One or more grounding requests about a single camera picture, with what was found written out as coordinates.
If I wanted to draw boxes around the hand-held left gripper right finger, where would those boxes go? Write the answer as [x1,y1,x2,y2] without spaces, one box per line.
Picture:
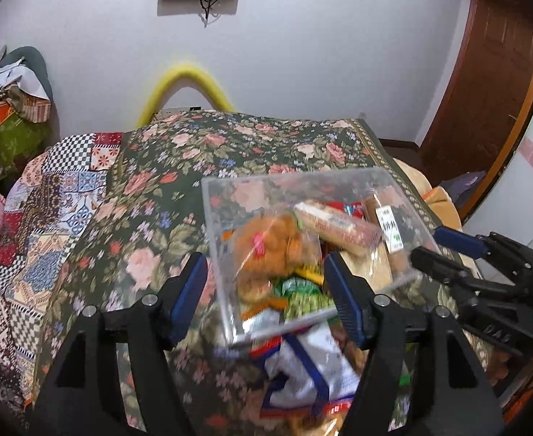
[323,252,505,436]

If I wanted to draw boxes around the pink wafer packet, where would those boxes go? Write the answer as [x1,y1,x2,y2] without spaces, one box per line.
[293,201,383,255]

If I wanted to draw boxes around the brown cookie packet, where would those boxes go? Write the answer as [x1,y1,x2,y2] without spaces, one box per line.
[230,213,322,300]

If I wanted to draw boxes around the wooden door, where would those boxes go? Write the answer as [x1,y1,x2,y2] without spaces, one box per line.
[418,0,533,191]

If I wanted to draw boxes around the yellow bedding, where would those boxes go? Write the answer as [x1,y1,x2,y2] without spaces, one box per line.
[394,159,464,232]

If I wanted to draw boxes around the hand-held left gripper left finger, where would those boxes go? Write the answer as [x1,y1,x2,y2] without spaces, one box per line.
[33,252,209,436]

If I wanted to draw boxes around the red snack bag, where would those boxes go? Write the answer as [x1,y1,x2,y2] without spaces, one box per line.
[325,200,367,219]

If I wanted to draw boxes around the blue white striped snack bag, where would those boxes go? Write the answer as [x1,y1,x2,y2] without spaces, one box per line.
[260,322,362,412]

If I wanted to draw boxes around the dark cloth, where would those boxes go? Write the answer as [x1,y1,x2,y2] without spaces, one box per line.
[439,170,487,196]

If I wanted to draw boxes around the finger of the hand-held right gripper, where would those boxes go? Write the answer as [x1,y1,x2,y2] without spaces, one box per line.
[411,246,533,355]
[434,226,533,278]

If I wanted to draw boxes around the yellow foam tube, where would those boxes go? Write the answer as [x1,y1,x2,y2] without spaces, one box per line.
[136,62,236,128]

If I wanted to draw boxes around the patchwork quilt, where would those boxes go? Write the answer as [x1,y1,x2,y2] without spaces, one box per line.
[0,132,124,400]

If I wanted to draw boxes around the dark floral tablecloth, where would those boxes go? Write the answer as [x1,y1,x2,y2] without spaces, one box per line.
[33,110,494,436]

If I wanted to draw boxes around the brown cake packet white label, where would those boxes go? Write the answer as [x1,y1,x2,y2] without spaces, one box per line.
[364,194,415,282]

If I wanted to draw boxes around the pile of clothes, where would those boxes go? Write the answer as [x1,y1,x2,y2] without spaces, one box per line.
[0,57,54,182]

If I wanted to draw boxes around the grey-green chair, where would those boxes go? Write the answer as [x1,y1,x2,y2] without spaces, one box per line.
[0,46,54,101]

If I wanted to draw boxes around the green snack packet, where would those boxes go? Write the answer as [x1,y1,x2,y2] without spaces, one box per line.
[276,277,337,321]

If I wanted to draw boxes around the toast bread packet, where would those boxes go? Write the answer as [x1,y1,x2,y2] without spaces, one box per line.
[339,250,394,291]

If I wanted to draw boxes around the black hanging monitor cable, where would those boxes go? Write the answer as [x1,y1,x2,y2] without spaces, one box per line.
[198,0,219,27]

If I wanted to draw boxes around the golden cookie packet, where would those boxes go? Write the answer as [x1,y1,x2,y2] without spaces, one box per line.
[266,397,353,436]

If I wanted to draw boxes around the clear plastic box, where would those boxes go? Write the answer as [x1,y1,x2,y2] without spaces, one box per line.
[202,166,424,346]

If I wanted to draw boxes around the orange cracker packet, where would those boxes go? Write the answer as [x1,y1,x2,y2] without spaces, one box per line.
[239,297,290,323]

